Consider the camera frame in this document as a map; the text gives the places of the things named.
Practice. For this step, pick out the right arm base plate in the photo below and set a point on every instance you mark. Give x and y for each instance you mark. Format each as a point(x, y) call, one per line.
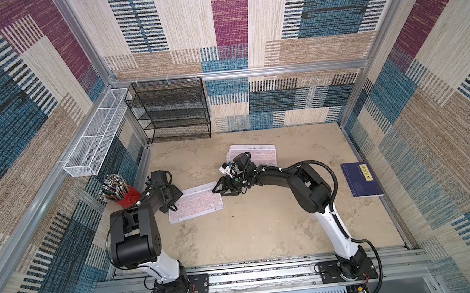
point(329, 271)

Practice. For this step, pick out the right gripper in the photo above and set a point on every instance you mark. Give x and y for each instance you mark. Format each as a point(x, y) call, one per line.
point(231, 183)

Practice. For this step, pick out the red pen cup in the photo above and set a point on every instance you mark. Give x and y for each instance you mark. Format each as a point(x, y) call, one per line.
point(130, 198)

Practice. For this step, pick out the bundle of pens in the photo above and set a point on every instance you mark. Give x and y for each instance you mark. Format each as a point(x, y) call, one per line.
point(114, 188)

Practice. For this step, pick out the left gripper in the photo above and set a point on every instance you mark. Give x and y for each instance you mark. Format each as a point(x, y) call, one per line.
point(177, 193)

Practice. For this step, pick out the white mesh wall basket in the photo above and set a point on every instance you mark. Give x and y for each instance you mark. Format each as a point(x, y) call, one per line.
point(92, 147)

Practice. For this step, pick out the dark blue notebook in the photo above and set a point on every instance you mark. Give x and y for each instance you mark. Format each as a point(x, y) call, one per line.
point(361, 180)

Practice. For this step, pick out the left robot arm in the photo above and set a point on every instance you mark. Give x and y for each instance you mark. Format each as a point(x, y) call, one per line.
point(133, 240)

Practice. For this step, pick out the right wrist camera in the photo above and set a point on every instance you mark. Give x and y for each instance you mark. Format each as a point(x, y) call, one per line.
point(237, 167)

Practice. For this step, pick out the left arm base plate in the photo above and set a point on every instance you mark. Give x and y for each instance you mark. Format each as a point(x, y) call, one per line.
point(199, 283)

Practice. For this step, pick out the pink keyboard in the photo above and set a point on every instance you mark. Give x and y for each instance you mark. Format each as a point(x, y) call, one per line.
point(261, 154)
point(196, 202)

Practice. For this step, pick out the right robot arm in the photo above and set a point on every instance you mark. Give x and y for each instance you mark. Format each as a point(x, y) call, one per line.
point(314, 186)

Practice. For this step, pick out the black wire shelf rack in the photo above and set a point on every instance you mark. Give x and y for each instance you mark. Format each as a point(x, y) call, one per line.
point(171, 110)

